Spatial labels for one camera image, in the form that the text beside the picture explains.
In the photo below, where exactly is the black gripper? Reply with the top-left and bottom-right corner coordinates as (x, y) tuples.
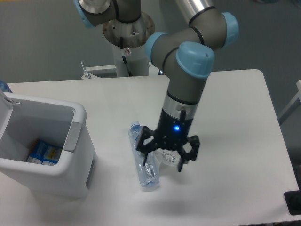
(136, 108), (201, 172)

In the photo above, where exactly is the white plastic trash can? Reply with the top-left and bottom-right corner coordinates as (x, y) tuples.
(0, 92), (97, 198)

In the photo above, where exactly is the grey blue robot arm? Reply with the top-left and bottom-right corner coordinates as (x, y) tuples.
(74, 0), (239, 170)

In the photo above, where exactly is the clear plastic water bottle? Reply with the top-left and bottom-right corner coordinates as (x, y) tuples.
(128, 121), (159, 192)

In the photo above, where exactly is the blue yellow box in bin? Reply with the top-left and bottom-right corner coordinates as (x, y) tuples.
(26, 139), (63, 166)

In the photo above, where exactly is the black clamp at table edge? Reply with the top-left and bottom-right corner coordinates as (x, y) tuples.
(284, 190), (301, 216)

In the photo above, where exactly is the blue patterned object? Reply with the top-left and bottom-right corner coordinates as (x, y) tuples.
(0, 80), (12, 93)

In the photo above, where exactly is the white metal base frame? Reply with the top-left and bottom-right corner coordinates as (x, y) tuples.
(81, 61), (164, 80)

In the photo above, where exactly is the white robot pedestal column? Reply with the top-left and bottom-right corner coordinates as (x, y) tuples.
(103, 12), (155, 77)

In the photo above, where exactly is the black cable on pedestal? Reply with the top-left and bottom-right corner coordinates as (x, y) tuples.
(119, 36), (133, 77)

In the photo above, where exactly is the white frame at right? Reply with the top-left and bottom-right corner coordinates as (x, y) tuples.
(278, 80), (301, 125)

